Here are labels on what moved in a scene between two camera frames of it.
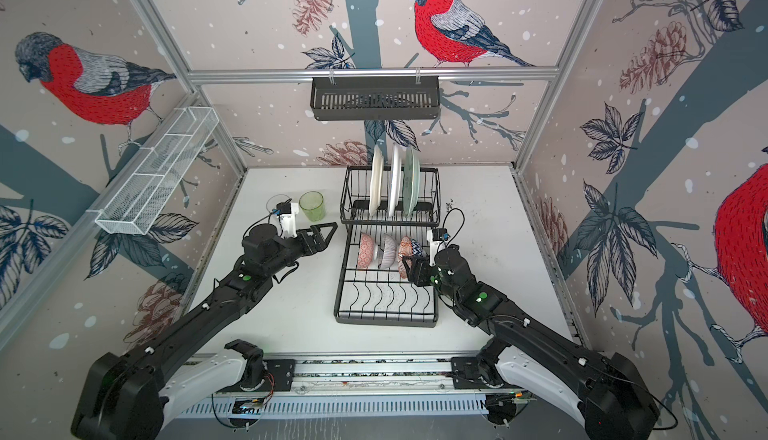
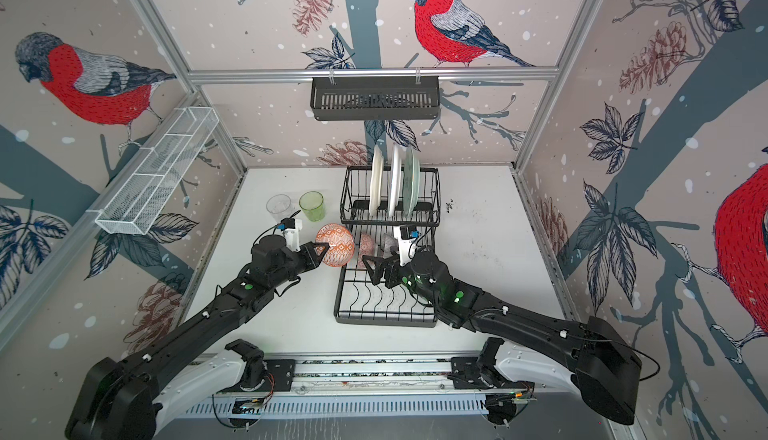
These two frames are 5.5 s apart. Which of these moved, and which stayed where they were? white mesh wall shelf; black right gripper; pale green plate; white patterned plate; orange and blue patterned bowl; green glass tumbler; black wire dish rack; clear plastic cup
Moved: orange and blue patterned bowl; black right gripper
Stayed: white patterned plate; clear plastic cup; white mesh wall shelf; pale green plate; green glass tumbler; black wire dish rack
